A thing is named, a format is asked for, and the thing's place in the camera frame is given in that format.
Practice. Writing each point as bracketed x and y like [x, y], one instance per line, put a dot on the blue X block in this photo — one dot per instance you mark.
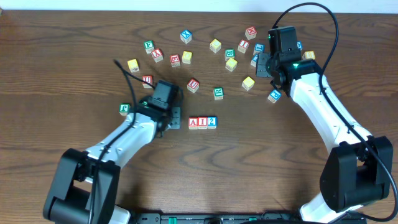
[186, 36]

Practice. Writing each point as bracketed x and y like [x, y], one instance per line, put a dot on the red U block centre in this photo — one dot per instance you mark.
[193, 85]

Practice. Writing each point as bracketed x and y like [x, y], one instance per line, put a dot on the yellow block far left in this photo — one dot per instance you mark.
[133, 65]

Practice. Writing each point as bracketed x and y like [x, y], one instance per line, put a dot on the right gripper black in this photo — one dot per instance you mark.
[262, 65]

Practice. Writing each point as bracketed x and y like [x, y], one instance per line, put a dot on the blue D block upper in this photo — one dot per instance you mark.
[299, 45]

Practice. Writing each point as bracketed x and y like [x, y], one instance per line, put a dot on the red A block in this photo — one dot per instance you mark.
[193, 123]

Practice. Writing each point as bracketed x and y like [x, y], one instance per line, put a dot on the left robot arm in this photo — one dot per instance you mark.
[85, 184]

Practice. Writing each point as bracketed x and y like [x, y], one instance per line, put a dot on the green F block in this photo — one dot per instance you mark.
[149, 46]

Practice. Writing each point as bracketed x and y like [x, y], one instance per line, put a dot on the red block beside yellow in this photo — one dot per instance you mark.
[175, 60]

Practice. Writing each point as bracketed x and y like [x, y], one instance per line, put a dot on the red U block left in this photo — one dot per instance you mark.
[148, 81]

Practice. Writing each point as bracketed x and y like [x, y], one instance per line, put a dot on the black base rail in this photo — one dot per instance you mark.
[269, 216]

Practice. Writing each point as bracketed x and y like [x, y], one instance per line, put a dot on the yellow O block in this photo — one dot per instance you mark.
[231, 64]

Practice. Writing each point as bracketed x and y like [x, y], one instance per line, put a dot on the red X block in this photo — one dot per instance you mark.
[157, 55]

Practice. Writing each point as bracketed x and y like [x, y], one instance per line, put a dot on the green R block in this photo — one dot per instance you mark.
[218, 93]

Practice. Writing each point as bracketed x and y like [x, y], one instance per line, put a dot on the blue 2 block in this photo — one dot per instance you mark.
[212, 122]

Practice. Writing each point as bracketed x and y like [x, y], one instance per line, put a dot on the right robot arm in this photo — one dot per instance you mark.
[358, 169]

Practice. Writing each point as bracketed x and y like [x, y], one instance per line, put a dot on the blue P block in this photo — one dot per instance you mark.
[274, 96]

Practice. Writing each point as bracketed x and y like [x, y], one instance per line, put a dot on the blue T block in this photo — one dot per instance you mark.
[254, 60]

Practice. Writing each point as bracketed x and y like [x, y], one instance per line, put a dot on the yellow block upper centre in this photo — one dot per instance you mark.
[215, 45]

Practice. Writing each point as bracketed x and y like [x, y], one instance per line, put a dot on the green J block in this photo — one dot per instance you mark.
[124, 109]

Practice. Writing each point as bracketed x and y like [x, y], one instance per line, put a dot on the yellow block upper left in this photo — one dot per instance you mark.
[187, 57]

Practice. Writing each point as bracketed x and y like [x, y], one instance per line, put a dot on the red u block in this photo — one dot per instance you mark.
[193, 85]
[148, 81]

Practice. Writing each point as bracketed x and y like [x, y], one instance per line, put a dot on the red M block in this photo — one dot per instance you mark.
[250, 33]

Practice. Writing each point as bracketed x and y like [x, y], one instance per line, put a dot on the green B block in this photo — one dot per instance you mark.
[229, 53]

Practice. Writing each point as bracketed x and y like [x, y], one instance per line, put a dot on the yellow block far right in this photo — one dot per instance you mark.
[308, 55]

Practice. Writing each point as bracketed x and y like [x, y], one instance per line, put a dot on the yellow S block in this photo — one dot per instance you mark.
[248, 83]

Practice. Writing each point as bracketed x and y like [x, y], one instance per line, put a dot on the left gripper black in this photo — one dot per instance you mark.
[176, 117]

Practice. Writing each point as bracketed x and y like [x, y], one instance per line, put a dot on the red i block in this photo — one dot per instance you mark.
[202, 122]
[243, 46]

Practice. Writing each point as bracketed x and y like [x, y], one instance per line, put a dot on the blue L block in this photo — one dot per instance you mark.
[258, 48]

